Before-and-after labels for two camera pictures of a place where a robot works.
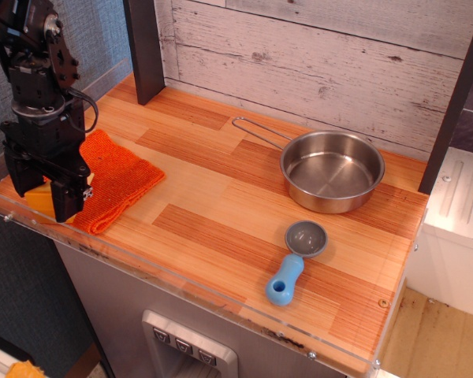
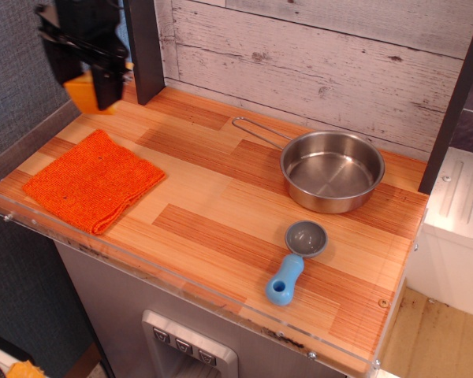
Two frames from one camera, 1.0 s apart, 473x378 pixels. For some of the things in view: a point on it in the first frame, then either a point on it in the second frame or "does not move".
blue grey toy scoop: x=303 y=239 does not move
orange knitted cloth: x=119 y=179 does not move
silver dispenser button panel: x=179 y=350 does not move
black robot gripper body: x=54 y=142 -> x=94 y=27
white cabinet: x=449 y=262 does not move
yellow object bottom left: x=24 y=369 does not move
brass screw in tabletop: x=383 y=302 does not move
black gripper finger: x=69 y=194 -> x=109 y=83
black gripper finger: x=24 y=172 -> x=65 y=60
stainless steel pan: x=327 y=171 does not move
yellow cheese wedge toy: x=42 y=203 -> x=82 y=92
